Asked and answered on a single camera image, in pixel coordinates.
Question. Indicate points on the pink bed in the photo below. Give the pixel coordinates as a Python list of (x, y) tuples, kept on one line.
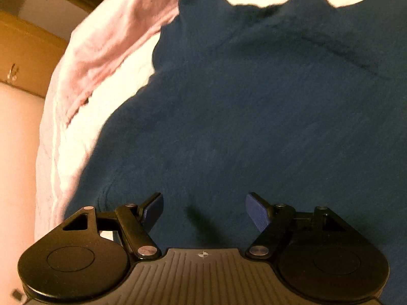
[(95, 133)]

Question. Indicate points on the wooden door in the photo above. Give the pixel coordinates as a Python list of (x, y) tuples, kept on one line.
[(28, 44)]

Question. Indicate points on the folded mauve blanket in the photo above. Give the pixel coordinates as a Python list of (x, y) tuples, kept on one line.
[(105, 47)]

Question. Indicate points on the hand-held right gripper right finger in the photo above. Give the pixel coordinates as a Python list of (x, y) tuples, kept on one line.
[(256, 210)]

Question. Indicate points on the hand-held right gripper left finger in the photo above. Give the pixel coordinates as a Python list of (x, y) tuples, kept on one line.
[(153, 210)]

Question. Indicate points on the dark blue garment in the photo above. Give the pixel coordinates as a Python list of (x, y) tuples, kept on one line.
[(248, 108)]

